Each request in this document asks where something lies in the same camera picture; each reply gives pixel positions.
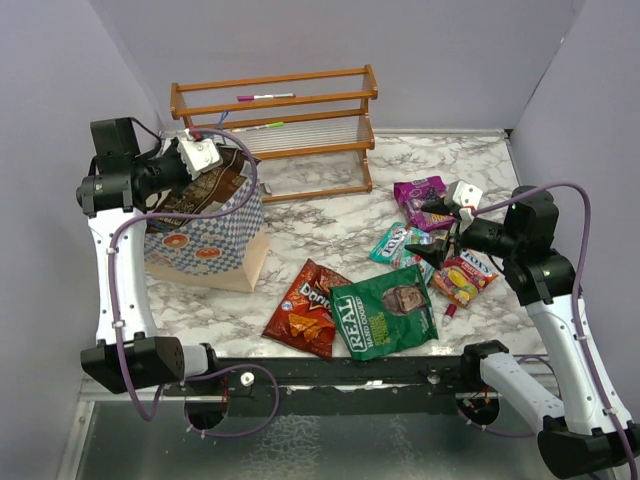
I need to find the teal Fox's mint candy bag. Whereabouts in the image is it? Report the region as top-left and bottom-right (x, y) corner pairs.
(369, 222), (435, 284)

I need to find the brown kettle chips bag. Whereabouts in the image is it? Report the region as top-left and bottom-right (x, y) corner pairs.
(146, 146), (264, 240)

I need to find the green Real chips bag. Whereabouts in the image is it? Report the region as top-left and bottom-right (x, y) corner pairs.
(330, 265), (438, 362)

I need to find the purple snack packet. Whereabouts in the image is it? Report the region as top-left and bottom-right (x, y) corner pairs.
(393, 176), (453, 232)

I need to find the pink marker pen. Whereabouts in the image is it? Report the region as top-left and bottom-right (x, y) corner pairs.
(236, 93), (296, 103)

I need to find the green marker pen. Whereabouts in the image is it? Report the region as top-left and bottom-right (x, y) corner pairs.
(230, 121), (286, 134)

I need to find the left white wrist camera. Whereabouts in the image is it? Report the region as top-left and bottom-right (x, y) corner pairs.
(178, 138), (222, 180)

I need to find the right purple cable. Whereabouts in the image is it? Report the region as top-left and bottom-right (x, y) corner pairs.
(457, 181), (640, 480)

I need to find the small red lip balm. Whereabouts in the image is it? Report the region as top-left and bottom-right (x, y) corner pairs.
(441, 303), (457, 327)

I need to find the orange Fox's fruit candy bag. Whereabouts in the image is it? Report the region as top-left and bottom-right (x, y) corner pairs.
(430, 250), (498, 308)

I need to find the red Doritos chips bag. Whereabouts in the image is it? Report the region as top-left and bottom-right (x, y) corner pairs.
(262, 259), (351, 360)

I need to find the blue checkered paper bag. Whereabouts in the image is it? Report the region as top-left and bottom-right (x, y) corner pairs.
(144, 132), (269, 292)

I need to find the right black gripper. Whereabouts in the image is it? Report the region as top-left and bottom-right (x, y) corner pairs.
(406, 194), (522, 268)

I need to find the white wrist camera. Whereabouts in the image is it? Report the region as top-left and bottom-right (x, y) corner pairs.
(444, 180), (484, 233)
(178, 138), (222, 180)

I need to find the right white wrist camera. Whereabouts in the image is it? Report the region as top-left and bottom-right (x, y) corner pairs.
(444, 180), (484, 233)

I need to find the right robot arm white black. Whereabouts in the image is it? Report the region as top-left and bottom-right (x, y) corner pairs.
(407, 181), (639, 479)

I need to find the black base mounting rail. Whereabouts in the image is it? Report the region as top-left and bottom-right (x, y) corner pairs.
(166, 356), (498, 418)

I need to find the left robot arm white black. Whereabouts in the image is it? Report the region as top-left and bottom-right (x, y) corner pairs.
(76, 117), (221, 395)

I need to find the wooden two-tier shelf rack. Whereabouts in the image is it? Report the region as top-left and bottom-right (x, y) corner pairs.
(169, 64), (379, 203)

